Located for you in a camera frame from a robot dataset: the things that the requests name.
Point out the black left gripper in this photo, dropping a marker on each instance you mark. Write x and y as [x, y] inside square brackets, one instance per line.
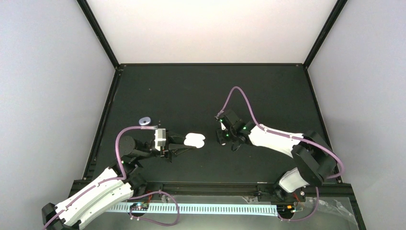
[172, 144]

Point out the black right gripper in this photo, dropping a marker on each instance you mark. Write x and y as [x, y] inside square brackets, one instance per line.
[220, 138]

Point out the white earbud charging case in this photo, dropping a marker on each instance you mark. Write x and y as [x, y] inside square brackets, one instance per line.
[194, 140]

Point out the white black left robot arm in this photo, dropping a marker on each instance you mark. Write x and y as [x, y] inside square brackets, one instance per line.
[120, 181]

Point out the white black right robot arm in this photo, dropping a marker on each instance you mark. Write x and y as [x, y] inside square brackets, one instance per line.
[310, 153]

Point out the purple charging case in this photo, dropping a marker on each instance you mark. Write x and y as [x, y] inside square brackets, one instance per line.
[145, 121]

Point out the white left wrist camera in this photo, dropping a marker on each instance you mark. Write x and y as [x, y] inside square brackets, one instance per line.
[160, 139]

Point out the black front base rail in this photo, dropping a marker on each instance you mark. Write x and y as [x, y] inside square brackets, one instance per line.
[209, 189]

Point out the white slotted cable duct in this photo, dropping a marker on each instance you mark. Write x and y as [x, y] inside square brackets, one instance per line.
[210, 209]

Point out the black rear right frame post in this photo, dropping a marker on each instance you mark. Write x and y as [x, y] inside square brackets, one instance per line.
[328, 25]

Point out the black frame post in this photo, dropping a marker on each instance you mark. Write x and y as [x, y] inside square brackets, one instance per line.
[86, 9]
[328, 25]

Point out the black rear left frame post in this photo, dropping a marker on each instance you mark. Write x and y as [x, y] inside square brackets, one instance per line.
[86, 9]

